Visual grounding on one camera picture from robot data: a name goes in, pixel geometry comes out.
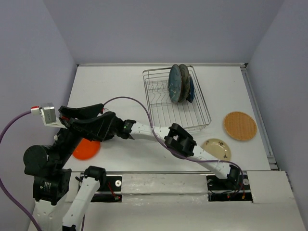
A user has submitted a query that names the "teal blossom round plate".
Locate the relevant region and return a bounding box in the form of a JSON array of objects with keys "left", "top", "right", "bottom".
[{"left": 168, "top": 64, "right": 182, "bottom": 103}]

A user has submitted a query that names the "dark blue leaf plate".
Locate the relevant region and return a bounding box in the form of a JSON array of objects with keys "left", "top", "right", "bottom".
[{"left": 186, "top": 76, "right": 195, "bottom": 103}]

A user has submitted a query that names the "grey deer pattern plate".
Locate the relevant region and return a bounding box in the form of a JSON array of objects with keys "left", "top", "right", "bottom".
[{"left": 179, "top": 64, "right": 191, "bottom": 103}]

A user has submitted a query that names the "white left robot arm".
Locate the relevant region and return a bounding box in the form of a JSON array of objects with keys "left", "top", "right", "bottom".
[{"left": 23, "top": 103, "right": 112, "bottom": 231}]

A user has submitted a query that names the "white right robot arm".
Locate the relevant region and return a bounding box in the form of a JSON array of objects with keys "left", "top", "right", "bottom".
[{"left": 69, "top": 112, "right": 244, "bottom": 189}]

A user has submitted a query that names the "orange plate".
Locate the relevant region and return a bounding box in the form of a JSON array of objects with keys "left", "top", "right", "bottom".
[{"left": 73, "top": 138, "right": 101, "bottom": 160}]

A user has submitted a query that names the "cream floral plate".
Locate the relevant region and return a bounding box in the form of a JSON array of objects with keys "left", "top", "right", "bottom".
[{"left": 201, "top": 138, "right": 231, "bottom": 161}]

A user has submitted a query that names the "woven tan round plate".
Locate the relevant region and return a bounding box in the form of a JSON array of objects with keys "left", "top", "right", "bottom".
[{"left": 223, "top": 111, "right": 257, "bottom": 141}]

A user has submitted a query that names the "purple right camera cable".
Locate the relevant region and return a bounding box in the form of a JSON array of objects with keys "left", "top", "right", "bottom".
[{"left": 102, "top": 96, "right": 244, "bottom": 193}]

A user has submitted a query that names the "purple camera cable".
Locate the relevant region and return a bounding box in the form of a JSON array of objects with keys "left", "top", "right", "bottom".
[
  {"left": 0, "top": 112, "right": 43, "bottom": 231},
  {"left": 102, "top": 96, "right": 244, "bottom": 193}
]

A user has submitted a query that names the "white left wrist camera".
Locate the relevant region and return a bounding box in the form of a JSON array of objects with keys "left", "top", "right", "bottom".
[{"left": 30, "top": 103, "right": 65, "bottom": 128}]

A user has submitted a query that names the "wire metal dish rack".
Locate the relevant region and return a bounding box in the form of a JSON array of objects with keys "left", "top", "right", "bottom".
[{"left": 142, "top": 65, "right": 212, "bottom": 132}]

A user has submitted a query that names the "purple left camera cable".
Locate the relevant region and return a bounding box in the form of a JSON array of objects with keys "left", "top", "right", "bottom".
[{"left": 0, "top": 112, "right": 43, "bottom": 231}]

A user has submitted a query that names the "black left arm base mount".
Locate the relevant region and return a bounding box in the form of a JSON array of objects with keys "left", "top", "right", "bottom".
[{"left": 91, "top": 175, "right": 122, "bottom": 203}]

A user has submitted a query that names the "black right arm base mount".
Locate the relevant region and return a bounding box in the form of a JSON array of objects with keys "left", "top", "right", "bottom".
[{"left": 206, "top": 175, "right": 253, "bottom": 202}]

